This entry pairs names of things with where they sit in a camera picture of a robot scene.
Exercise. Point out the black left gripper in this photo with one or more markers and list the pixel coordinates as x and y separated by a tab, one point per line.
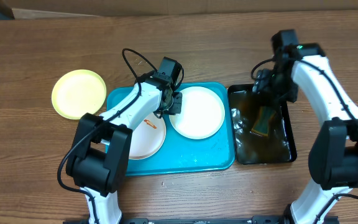
177	108

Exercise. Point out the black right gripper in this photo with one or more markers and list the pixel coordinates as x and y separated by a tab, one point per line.
265	85

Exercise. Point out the cream plate with stain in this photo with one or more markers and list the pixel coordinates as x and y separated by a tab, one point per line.
202	113

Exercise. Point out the green and yellow sponge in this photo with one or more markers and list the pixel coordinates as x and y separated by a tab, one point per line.
262	122

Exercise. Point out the yellow plate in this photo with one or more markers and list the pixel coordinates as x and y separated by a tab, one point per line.
78	92

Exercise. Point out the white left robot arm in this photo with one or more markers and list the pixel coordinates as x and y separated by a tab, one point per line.
98	158

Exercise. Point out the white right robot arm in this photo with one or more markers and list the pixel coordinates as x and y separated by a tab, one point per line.
333	158

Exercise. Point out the teal plastic tray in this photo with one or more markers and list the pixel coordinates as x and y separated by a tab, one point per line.
179	154

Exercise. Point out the black water tray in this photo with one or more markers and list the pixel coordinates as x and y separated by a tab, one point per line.
278	147

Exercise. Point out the white plate with stain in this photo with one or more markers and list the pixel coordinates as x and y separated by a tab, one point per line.
147	138

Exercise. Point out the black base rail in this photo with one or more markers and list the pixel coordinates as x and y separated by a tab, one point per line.
258	219

